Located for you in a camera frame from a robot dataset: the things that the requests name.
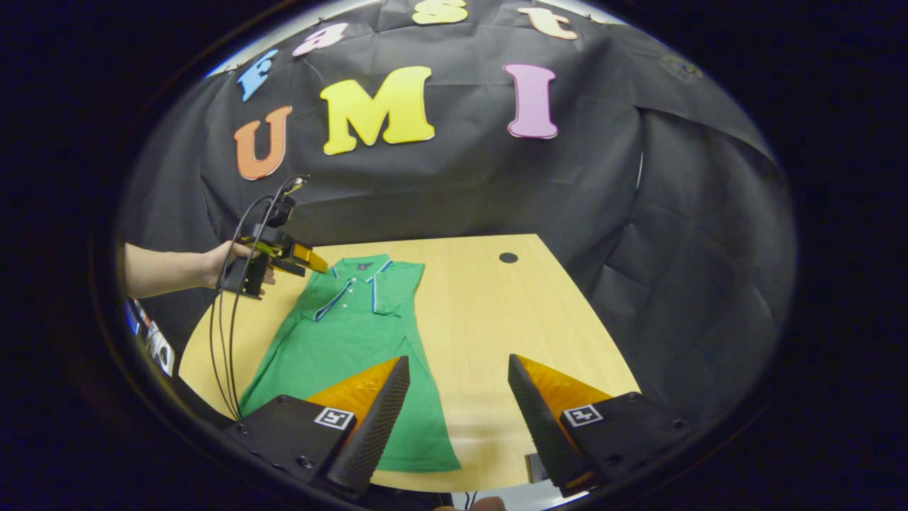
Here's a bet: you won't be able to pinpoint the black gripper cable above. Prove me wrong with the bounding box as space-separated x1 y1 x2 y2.
226 174 311 421
209 195 277 421

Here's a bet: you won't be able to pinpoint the black backdrop cloth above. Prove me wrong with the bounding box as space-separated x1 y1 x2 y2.
117 0 799 427

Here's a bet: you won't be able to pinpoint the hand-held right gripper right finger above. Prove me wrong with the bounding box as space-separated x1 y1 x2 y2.
506 353 694 499

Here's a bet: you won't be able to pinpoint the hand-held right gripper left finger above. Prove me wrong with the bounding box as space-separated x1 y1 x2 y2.
238 355 412 499

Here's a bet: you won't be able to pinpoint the green T-shirt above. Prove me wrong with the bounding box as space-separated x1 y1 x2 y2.
238 253 463 473

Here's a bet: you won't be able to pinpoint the white side desk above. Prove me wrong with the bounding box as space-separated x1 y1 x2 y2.
125 298 177 378

